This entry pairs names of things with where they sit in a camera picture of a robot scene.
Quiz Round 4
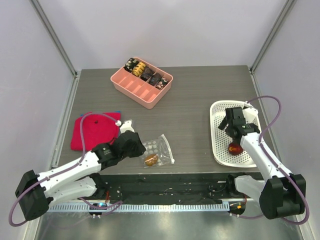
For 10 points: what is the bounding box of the yellow black sock roll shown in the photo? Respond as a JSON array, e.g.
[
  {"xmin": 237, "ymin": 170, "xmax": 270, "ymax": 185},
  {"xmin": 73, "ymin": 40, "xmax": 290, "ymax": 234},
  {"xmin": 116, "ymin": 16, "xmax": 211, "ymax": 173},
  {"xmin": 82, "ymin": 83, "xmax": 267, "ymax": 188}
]
[{"xmin": 131, "ymin": 62, "xmax": 146, "ymax": 77}]

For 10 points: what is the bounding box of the dark red fake fruit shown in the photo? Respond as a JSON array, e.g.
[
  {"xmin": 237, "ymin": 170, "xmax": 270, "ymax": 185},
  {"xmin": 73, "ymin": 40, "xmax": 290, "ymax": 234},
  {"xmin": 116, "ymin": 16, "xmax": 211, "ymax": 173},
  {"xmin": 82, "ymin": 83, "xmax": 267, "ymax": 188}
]
[{"xmin": 228, "ymin": 142, "xmax": 244, "ymax": 156}]

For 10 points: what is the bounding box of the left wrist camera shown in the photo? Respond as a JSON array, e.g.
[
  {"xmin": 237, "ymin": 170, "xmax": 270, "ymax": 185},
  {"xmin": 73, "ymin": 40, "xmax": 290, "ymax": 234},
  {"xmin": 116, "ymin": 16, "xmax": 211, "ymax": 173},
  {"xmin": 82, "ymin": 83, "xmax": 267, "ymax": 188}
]
[{"xmin": 115, "ymin": 119, "xmax": 135, "ymax": 135}]

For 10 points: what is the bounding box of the purple cable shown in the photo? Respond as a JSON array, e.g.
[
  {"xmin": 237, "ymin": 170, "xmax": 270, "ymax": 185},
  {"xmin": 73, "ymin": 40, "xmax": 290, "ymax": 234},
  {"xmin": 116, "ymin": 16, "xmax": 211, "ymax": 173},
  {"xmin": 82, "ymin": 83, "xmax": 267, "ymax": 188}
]
[
  {"xmin": 229, "ymin": 95, "xmax": 310, "ymax": 226},
  {"xmin": 8, "ymin": 111, "xmax": 123, "ymax": 227}
]

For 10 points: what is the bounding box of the black floral sock roll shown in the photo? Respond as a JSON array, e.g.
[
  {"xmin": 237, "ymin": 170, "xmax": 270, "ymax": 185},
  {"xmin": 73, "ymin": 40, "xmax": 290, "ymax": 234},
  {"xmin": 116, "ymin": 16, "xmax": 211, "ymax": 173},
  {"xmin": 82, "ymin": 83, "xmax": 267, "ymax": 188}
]
[{"xmin": 123, "ymin": 58, "xmax": 139, "ymax": 73}]

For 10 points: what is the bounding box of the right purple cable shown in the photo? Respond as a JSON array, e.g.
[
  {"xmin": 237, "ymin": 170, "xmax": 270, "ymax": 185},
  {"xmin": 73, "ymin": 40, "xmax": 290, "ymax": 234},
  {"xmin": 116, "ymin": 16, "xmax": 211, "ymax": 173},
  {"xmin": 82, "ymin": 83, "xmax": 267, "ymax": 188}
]
[{"xmin": 229, "ymin": 95, "xmax": 310, "ymax": 226}]

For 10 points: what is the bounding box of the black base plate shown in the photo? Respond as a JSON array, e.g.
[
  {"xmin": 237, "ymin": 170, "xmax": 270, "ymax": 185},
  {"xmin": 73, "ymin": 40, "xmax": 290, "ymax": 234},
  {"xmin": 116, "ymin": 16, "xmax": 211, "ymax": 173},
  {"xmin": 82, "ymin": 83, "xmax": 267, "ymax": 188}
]
[{"xmin": 84, "ymin": 171, "xmax": 253, "ymax": 202}]

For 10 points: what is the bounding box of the brown orange fake fruit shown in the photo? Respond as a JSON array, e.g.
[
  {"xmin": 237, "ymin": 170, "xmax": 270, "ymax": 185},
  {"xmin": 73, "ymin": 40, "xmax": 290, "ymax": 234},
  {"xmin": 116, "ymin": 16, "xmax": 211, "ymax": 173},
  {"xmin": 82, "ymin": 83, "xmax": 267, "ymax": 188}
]
[{"xmin": 144, "ymin": 153, "xmax": 158, "ymax": 167}]

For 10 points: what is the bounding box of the white slotted cable duct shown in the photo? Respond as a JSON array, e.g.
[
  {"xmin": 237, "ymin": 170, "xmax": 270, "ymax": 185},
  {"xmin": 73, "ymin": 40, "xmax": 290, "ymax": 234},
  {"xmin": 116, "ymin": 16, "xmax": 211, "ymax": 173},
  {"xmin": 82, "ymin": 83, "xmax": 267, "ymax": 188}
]
[{"xmin": 48, "ymin": 201, "xmax": 230, "ymax": 213}]

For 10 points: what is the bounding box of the aluminium frame post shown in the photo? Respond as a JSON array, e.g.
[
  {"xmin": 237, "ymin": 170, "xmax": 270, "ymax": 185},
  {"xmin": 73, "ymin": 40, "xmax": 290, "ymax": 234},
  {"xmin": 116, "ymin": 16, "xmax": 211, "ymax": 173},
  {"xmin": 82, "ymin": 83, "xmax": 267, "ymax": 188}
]
[
  {"xmin": 29, "ymin": 0, "xmax": 78, "ymax": 78},
  {"xmin": 249, "ymin": 0, "xmax": 297, "ymax": 75}
]

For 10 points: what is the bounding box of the pink divided tray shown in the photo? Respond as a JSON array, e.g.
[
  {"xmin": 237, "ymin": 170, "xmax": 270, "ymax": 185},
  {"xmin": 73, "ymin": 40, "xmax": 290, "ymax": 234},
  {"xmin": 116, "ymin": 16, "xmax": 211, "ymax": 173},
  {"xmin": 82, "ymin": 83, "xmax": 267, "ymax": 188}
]
[{"xmin": 110, "ymin": 57, "xmax": 174, "ymax": 109}]

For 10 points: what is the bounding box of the right aluminium frame post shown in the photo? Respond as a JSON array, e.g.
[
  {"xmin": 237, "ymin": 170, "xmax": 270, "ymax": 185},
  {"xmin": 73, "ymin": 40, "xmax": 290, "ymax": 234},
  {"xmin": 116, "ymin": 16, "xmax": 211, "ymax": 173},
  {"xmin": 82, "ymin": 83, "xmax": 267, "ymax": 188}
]
[{"xmin": 249, "ymin": 0, "xmax": 297, "ymax": 75}]

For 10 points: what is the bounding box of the clear zip top bag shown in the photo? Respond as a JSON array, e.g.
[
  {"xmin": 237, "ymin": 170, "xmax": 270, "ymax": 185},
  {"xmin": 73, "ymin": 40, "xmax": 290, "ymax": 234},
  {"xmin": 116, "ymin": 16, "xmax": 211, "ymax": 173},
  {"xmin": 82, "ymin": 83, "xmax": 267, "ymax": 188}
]
[{"xmin": 140, "ymin": 134, "xmax": 175, "ymax": 168}]

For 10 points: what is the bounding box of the white perforated basket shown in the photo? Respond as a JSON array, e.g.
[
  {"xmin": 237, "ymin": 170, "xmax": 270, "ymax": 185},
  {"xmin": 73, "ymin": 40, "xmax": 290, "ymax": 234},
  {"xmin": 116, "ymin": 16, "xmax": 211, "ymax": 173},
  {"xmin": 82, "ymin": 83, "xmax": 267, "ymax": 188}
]
[{"xmin": 209, "ymin": 100, "xmax": 261, "ymax": 168}]

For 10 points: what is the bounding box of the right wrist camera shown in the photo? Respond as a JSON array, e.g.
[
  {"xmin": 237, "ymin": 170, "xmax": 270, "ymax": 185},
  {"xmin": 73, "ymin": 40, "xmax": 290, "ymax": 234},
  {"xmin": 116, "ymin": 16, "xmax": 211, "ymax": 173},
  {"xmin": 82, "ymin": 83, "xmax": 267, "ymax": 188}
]
[{"xmin": 242, "ymin": 101, "xmax": 259, "ymax": 124}]

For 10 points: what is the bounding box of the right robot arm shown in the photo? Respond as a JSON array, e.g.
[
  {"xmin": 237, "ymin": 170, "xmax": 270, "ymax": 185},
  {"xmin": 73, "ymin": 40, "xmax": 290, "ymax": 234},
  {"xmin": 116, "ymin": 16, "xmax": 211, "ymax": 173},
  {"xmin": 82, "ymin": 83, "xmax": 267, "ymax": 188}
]
[{"xmin": 218, "ymin": 107, "xmax": 310, "ymax": 220}]

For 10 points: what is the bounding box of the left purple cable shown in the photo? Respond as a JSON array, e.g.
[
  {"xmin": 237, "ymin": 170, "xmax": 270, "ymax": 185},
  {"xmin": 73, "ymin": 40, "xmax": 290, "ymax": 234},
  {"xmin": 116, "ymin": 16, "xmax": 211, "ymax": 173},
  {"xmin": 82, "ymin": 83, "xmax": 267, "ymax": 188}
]
[{"xmin": 8, "ymin": 111, "xmax": 123, "ymax": 227}]

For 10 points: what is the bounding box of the black spotted sock roll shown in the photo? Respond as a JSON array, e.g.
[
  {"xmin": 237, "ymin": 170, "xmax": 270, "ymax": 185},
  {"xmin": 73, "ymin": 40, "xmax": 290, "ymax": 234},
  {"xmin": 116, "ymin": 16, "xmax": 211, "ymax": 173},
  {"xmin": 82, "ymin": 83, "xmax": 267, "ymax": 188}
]
[{"xmin": 155, "ymin": 77, "xmax": 169, "ymax": 91}]

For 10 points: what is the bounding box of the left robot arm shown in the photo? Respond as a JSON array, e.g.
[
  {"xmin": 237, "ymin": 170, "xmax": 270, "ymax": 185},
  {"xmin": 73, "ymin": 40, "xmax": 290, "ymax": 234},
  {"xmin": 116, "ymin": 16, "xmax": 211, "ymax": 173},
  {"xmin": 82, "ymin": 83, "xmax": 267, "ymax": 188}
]
[{"xmin": 14, "ymin": 130, "xmax": 146, "ymax": 221}]

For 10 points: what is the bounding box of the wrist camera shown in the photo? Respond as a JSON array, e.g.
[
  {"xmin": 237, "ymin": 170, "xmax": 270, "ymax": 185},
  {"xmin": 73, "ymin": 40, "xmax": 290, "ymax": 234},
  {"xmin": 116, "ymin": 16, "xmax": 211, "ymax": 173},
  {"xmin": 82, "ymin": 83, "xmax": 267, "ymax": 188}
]
[
  {"xmin": 115, "ymin": 119, "xmax": 135, "ymax": 135},
  {"xmin": 242, "ymin": 101, "xmax": 259, "ymax": 124}
]

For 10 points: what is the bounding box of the left aluminium frame post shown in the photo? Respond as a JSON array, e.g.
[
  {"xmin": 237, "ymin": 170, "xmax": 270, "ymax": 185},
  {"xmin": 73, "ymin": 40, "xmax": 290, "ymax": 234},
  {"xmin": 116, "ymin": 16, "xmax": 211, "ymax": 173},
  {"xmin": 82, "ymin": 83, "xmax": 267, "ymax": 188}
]
[{"xmin": 29, "ymin": 0, "xmax": 78, "ymax": 78}]

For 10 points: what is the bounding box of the red folded cloth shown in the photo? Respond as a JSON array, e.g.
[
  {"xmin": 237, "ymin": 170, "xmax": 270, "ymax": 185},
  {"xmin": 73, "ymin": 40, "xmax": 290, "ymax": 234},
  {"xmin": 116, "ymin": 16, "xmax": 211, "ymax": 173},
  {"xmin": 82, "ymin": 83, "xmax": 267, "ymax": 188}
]
[{"xmin": 70, "ymin": 114, "xmax": 120, "ymax": 152}]

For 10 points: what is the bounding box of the dark brown sock roll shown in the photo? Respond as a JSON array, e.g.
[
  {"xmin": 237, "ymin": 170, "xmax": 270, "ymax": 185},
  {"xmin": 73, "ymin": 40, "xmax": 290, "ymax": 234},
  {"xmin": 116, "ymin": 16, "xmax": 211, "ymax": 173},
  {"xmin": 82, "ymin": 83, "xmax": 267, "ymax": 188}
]
[{"xmin": 140, "ymin": 67, "xmax": 155, "ymax": 82}]

